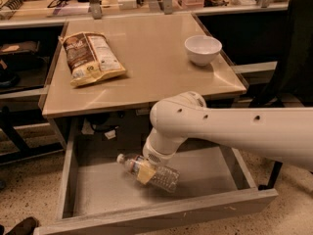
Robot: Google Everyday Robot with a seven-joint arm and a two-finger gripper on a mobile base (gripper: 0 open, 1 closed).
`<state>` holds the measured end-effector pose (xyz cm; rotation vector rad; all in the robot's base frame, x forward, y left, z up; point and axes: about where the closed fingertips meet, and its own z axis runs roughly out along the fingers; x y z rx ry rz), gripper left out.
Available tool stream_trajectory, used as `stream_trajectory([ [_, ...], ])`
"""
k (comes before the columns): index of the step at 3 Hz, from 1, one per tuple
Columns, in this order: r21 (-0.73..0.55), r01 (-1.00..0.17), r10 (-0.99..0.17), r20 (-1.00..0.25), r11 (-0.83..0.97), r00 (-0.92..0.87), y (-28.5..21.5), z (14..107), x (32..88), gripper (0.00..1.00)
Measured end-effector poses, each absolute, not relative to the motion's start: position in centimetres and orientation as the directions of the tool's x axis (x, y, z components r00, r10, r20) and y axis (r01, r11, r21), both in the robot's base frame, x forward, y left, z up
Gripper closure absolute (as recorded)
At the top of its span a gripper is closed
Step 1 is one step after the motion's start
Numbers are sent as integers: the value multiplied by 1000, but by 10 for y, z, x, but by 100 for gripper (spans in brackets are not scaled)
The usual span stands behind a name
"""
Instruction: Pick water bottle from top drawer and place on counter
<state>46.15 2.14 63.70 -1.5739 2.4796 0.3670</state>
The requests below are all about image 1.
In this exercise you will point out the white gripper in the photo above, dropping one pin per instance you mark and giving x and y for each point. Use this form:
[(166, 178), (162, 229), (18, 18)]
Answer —
[(156, 155)]

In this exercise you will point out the open grey wooden drawer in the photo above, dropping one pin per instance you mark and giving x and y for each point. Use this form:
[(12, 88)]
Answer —
[(99, 198)]

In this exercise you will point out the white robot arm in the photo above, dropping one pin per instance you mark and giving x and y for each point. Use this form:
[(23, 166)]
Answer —
[(186, 115)]

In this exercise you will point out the beige top counter cabinet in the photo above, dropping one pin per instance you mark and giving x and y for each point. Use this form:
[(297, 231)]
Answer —
[(151, 48)]

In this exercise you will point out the dark shoe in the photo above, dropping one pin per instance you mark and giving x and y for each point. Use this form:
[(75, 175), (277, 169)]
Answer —
[(25, 227)]

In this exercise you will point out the clear plastic water bottle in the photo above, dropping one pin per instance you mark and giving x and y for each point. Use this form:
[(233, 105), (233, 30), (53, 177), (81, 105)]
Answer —
[(166, 178)]

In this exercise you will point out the black office chair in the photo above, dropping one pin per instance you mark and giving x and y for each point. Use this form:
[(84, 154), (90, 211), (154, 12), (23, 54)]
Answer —
[(290, 82)]

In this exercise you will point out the brown chip bag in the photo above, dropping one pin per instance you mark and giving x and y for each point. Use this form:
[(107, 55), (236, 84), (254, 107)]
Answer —
[(90, 58)]

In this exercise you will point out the long background workbench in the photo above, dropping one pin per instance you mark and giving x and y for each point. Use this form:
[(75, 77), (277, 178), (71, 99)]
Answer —
[(57, 11)]

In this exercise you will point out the white ceramic bowl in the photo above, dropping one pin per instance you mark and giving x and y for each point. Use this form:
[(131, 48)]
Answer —
[(201, 49)]

